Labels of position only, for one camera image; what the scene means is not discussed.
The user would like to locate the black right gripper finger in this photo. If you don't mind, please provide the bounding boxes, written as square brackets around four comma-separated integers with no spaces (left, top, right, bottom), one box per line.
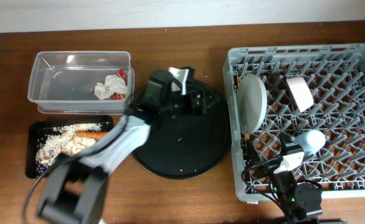
[246,139,260,166]
[279,133,293,149]

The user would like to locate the light blue plastic cup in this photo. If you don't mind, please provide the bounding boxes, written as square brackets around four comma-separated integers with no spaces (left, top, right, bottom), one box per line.
[295,129,326,158]

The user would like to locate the grey plate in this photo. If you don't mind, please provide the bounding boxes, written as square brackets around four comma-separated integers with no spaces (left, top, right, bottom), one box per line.
[237,74,267,134]

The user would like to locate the red snack wrapper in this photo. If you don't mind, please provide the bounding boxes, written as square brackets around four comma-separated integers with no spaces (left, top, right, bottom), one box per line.
[111,70,127,100]

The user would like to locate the white tissue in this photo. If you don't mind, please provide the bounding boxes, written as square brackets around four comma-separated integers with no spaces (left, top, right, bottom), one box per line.
[94,75,115,100]

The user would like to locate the orange carrot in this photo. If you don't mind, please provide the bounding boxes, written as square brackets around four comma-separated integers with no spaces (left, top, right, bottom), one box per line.
[75,131,108,140]

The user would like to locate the rice and food scraps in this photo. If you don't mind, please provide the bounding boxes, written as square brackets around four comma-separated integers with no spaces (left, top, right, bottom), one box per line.
[35,123,102,175]

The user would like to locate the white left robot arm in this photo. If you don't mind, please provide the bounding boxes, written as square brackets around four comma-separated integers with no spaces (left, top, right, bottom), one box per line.
[37,70,231,223]

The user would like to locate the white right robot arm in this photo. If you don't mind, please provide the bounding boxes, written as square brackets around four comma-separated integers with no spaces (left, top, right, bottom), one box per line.
[267,134,323,224]

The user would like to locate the grey dishwasher rack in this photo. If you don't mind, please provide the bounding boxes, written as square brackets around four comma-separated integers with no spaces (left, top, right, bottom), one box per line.
[222,44,365,203]

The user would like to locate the round black tray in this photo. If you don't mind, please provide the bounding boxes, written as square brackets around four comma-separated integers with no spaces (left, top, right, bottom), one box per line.
[133,80,231,179]

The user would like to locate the clear plastic bin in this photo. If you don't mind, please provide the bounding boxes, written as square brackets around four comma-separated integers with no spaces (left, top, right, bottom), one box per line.
[27,51,135,114]

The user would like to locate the rectangular black tray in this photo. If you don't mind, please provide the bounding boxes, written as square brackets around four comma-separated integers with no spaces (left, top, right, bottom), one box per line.
[25,115,113,179]

